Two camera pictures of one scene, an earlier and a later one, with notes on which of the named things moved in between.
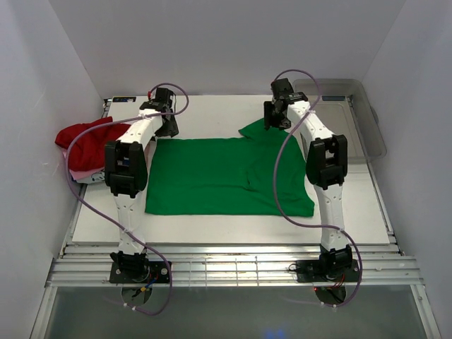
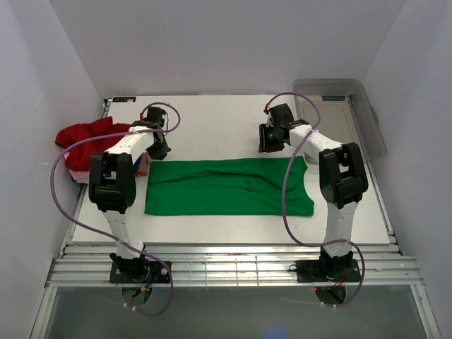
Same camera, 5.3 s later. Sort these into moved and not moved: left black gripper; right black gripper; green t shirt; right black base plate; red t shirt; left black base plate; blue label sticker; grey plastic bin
Moved: left black gripper; green t shirt; right black gripper
Not moved: left black base plate; grey plastic bin; red t shirt; right black base plate; blue label sticker
